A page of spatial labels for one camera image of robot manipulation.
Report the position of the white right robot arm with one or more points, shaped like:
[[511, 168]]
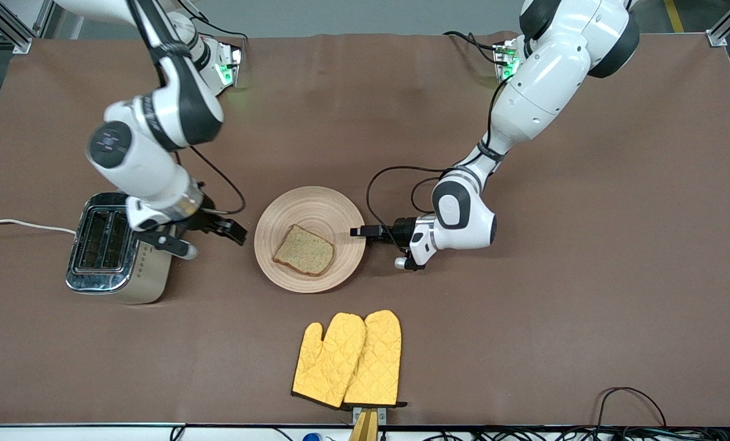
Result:
[[144, 165]]

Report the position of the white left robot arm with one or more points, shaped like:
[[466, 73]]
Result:
[[542, 92]]

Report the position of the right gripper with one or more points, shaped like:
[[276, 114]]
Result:
[[208, 222]]

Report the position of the round wooden plate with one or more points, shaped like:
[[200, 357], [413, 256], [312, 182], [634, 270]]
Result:
[[316, 208]]

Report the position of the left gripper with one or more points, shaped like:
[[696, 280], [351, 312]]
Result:
[[401, 231]]

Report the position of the small blue object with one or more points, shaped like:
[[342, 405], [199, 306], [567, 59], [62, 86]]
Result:
[[311, 437]]

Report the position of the chrome and beige toaster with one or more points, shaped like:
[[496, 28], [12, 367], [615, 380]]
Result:
[[95, 278]]

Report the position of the brown table cover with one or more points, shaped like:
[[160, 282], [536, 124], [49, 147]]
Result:
[[365, 122]]

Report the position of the wooden stick with metal bracket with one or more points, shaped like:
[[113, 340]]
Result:
[[365, 429]]

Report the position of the yellow quilted oven mitt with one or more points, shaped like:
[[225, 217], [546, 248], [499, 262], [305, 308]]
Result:
[[328, 367], [380, 361]]

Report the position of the brown bread slice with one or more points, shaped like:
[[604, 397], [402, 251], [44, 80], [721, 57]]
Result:
[[304, 251]]

